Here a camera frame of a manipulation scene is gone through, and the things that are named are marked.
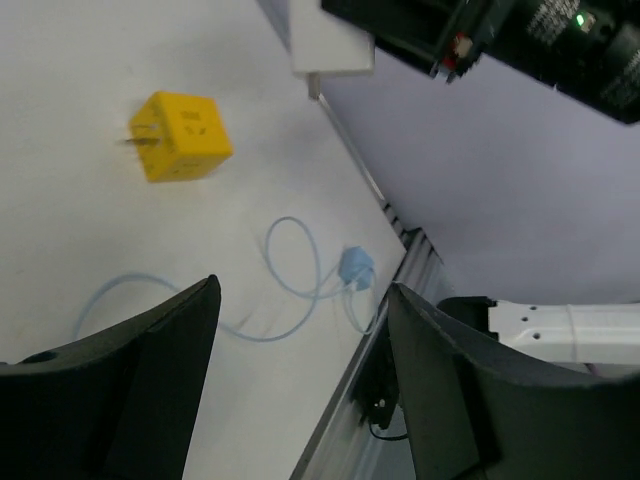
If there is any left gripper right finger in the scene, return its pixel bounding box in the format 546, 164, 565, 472
388, 284, 639, 479

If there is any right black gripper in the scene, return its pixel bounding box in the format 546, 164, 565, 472
321, 0, 639, 125

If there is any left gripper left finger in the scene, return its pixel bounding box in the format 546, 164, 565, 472
1, 276, 221, 479

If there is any light blue thin cable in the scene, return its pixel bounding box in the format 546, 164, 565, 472
73, 215, 376, 345

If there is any yellow cube power adapter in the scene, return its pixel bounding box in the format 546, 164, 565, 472
128, 91, 234, 183

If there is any light blue charger plug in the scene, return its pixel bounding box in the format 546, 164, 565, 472
338, 246, 375, 292

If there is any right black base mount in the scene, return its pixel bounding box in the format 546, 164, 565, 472
352, 325, 408, 442

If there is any aluminium front rail frame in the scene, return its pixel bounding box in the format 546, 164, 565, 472
289, 227, 446, 480

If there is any aluminium right side rail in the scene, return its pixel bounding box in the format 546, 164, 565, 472
259, 0, 416, 246

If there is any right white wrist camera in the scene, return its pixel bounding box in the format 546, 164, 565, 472
288, 0, 375, 100

